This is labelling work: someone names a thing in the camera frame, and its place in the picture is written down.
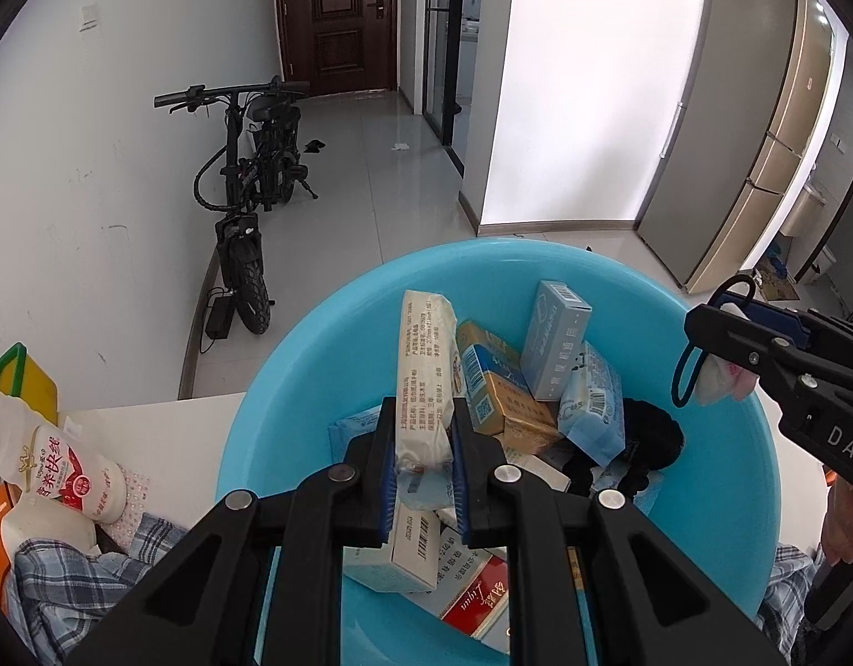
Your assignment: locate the cardboard box with clutter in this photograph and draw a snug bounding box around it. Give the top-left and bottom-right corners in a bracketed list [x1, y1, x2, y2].
[751, 232, 803, 301]

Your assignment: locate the cream plastic bag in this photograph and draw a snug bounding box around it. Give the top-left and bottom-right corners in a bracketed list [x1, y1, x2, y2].
[3, 492, 100, 557]

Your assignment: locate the light blue tissue packet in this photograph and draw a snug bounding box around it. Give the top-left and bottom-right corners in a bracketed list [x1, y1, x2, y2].
[329, 406, 384, 465]
[558, 341, 625, 466]

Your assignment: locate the dark brown entrance door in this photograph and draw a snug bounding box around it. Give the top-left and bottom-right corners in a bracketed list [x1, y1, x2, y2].
[274, 0, 400, 99]

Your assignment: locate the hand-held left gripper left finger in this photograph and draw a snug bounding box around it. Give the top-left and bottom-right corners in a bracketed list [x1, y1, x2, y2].
[65, 398, 400, 666]

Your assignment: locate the red and white box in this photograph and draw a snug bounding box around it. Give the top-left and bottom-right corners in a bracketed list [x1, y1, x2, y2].
[436, 548, 512, 640]

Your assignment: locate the blue plaid blanket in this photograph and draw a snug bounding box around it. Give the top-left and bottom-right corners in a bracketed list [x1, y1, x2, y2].
[13, 513, 191, 666]

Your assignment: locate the small white carton box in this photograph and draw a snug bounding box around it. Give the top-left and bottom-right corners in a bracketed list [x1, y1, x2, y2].
[518, 454, 574, 495]

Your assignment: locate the grey-blue carton box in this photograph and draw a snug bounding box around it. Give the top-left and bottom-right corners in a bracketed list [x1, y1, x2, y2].
[519, 281, 594, 402]

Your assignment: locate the black bike charger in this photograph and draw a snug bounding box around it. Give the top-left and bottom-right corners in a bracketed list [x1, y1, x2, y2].
[203, 287, 239, 355]

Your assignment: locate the beige refrigerator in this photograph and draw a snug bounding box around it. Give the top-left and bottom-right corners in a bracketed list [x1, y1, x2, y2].
[638, 0, 838, 296]

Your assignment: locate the gold carton box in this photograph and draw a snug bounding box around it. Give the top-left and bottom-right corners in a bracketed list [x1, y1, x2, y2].
[483, 371, 564, 457]

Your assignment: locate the person's right hand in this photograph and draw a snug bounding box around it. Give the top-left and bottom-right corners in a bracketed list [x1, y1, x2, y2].
[820, 477, 853, 570]

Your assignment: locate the long white packet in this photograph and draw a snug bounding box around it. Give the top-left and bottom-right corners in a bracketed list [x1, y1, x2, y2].
[395, 289, 459, 495]

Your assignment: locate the light blue plastic basin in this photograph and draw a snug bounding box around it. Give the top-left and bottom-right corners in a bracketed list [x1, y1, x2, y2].
[214, 239, 791, 666]

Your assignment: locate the black cloth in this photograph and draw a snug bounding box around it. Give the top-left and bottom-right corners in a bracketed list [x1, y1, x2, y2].
[565, 398, 685, 497]

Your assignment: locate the yellow and blue box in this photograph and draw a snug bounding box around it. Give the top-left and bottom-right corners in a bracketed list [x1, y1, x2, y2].
[456, 320, 531, 432]

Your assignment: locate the black electric bike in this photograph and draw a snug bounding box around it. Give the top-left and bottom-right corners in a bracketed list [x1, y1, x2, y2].
[154, 82, 320, 335]

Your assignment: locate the black framed glass partition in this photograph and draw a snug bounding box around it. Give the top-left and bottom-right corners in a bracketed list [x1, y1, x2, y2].
[422, 0, 470, 148]

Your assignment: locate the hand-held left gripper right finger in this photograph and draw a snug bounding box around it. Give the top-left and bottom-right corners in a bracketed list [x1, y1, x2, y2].
[450, 398, 791, 666]

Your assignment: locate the white cabinet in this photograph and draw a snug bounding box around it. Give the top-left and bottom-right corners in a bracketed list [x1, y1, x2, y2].
[779, 180, 828, 238]

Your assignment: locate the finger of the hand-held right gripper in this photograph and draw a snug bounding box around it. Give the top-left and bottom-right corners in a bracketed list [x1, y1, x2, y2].
[684, 304, 796, 390]
[716, 291, 816, 354]

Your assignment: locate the white yogurt bottle red label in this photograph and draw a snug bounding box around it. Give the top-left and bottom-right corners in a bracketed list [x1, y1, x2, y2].
[0, 381, 127, 526]

